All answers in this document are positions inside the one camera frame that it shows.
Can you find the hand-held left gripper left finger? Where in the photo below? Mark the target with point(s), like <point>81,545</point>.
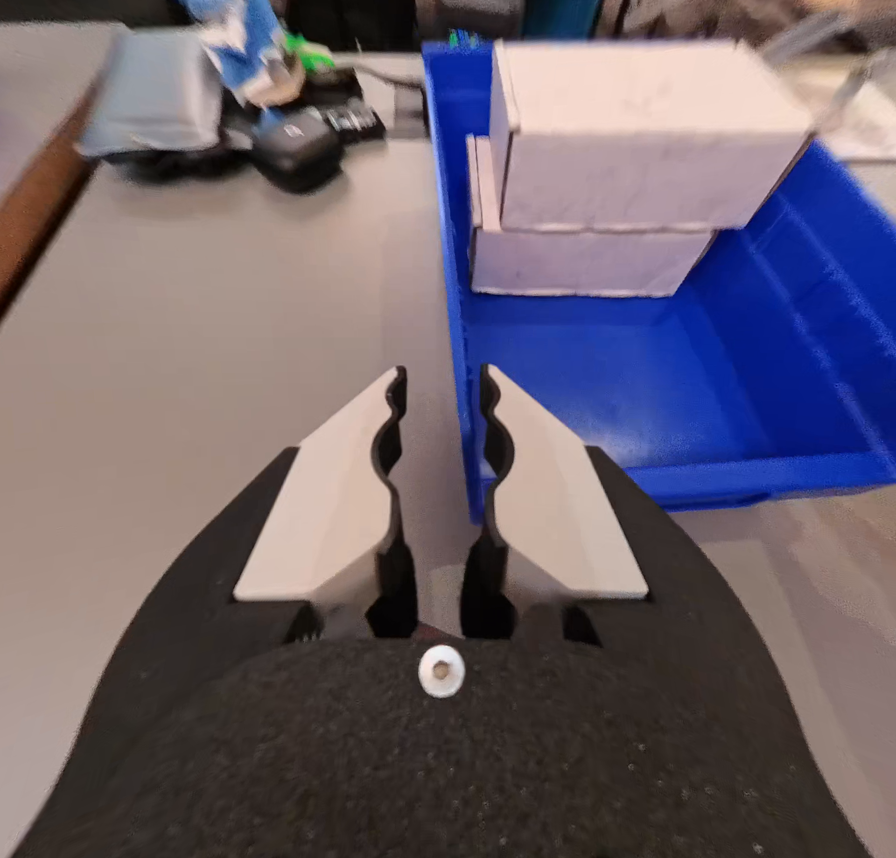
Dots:
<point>322,515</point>

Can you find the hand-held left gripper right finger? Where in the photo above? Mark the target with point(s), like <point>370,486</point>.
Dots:
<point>553,515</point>

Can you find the blue plastic bin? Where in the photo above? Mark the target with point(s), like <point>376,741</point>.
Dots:
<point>665,382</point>

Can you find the grey desk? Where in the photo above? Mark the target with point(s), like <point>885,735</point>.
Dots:
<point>245,277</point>

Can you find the flat white cardboard box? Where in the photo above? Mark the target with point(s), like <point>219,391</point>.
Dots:
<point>581,263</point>

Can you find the black earbud case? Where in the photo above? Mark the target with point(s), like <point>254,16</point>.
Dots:
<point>297,151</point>

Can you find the large white cardboard box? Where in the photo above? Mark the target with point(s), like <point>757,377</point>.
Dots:
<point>630,137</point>

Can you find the black power adapter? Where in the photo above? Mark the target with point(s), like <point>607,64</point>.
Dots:
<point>353,121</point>

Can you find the grey padded pouch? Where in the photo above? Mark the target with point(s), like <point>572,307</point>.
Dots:
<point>154,95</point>

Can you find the small green item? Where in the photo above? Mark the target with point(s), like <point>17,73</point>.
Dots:
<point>311,53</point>

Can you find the blue and white crumpled wrapper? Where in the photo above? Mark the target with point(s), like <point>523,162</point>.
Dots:
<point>245,32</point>

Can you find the black bag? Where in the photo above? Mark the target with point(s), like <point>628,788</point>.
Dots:
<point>350,4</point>

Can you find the grey table with wooden edge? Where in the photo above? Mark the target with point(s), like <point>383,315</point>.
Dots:
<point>35,88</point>

